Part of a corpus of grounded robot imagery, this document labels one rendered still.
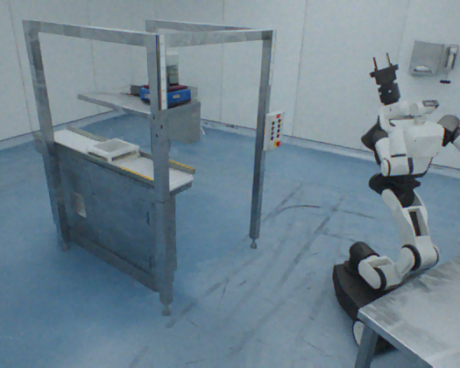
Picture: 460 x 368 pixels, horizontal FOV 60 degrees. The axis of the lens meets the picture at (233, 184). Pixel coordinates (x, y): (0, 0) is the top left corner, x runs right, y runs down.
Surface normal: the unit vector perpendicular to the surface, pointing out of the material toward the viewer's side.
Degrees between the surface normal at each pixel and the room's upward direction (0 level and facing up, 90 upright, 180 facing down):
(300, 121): 90
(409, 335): 0
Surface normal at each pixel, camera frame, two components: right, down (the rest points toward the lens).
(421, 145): 0.31, 0.41
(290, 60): -0.48, 0.35
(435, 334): 0.04, -0.91
